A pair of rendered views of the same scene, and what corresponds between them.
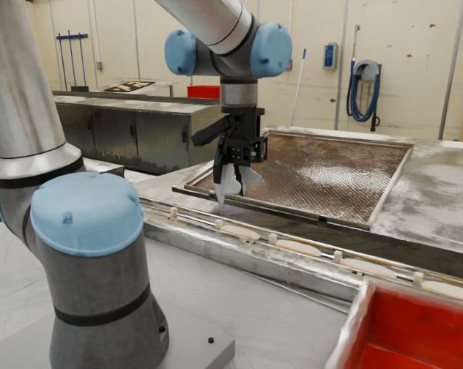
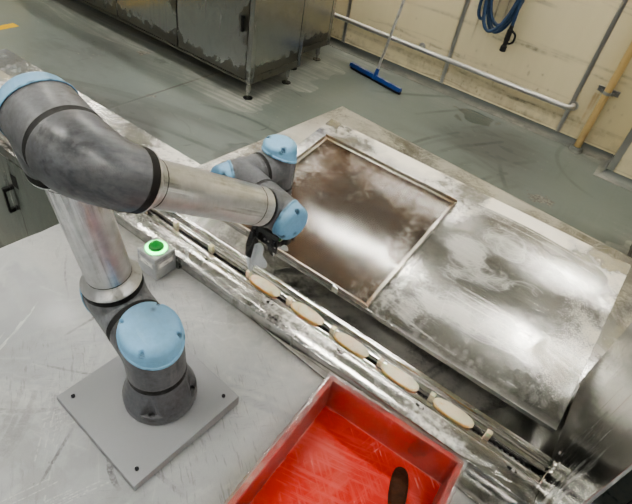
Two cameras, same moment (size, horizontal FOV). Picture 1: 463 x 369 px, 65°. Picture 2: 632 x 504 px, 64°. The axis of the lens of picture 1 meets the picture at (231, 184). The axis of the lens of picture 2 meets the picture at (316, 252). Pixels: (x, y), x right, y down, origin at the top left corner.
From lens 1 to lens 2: 0.66 m
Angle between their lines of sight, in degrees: 24
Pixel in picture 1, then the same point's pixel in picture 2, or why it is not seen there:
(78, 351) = (142, 405)
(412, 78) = not seen: outside the picture
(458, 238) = (427, 330)
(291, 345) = (277, 399)
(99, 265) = (158, 373)
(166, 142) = (218, 23)
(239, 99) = not seen: hidden behind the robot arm
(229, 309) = (242, 363)
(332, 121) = (455, 20)
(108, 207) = (165, 346)
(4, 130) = (94, 277)
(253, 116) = not seen: hidden behind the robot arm
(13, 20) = (103, 223)
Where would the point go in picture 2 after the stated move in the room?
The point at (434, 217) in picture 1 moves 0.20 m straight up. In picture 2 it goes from (423, 304) to (448, 247)
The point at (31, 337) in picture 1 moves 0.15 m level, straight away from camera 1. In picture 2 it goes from (106, 376) to (90, 326)
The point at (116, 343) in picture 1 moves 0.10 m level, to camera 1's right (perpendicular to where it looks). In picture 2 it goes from (165, 403) to (216, 409)
